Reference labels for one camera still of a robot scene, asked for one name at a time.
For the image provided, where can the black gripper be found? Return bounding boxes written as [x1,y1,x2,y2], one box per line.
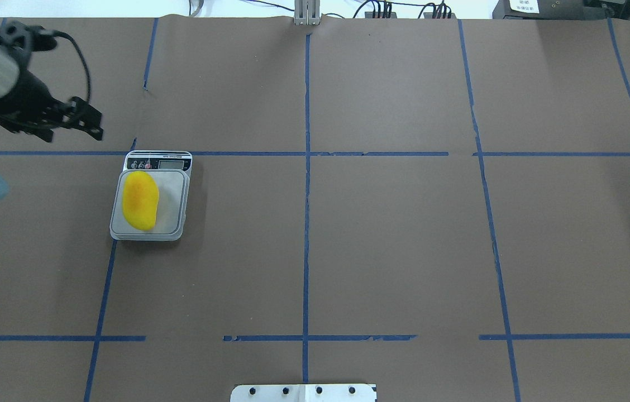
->
[0,21,104,141]

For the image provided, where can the yellow mango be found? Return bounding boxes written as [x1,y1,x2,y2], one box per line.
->
[122,171,160,231]

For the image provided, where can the grey digital kitchen scale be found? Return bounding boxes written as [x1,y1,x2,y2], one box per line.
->
[109,150,193,241]

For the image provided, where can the black power strip left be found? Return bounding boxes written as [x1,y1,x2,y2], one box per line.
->
[357,1,397,20]

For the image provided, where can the black power strip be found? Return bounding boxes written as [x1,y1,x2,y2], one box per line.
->
[418,1,456,20]
[357,1,397,20]

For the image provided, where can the white metal mounting plate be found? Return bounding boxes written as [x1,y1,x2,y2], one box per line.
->
[229,383,378,401]

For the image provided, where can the black power strip right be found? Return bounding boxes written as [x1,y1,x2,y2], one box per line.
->
[418,1,456,20]

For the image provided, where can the brown paper table cover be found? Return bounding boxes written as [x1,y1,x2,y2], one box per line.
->
[0,15,630,401]

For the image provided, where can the black device with label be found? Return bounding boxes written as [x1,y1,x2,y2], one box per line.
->
[491,1,630,21]

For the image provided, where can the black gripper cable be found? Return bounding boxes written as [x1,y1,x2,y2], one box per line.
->
[52,31,93,107]

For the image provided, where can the grey aluminium profile post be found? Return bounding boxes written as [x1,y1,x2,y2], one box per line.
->
[294,0,322,26]

